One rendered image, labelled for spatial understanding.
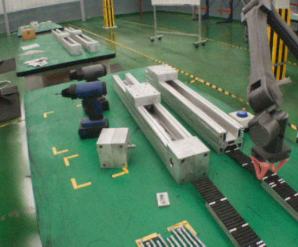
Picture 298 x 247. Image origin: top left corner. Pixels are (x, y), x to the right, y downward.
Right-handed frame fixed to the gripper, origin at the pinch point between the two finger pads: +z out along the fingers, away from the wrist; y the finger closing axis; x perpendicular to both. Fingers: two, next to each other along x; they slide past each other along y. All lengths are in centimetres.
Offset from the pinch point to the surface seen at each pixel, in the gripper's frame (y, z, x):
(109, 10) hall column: -149, 12, -1033
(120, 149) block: 37.0, -3.8, -25.0
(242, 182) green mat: 6.1, 3.3, -3.1
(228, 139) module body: 0.7, -1.3, -20.0
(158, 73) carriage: 5, -9, -77
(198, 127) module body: 4.9, 0.1, -34.5
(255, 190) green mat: 4.6, 3.2, 1.8
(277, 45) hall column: -231, 22, -238
